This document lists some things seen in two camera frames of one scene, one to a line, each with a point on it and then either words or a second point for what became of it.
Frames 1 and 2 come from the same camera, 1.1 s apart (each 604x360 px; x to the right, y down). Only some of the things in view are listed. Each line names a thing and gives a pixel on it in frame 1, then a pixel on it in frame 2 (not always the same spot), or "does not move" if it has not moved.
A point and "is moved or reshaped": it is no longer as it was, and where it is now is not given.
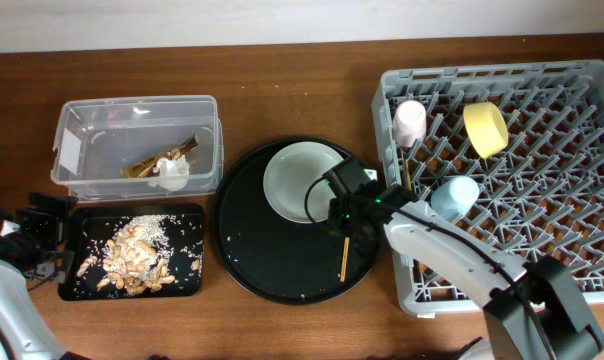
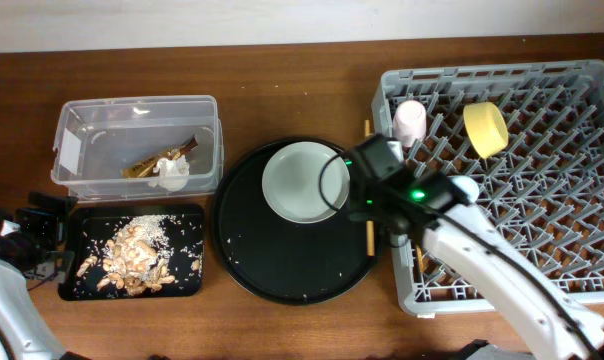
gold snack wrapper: x=145 y=168 does not move
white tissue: x=173 y=175 does not move
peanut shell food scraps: x=136 y=257 does not move
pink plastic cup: x=410 y=123 does not move
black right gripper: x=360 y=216 to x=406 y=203
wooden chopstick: x=345 y=257 is moved or reshaped
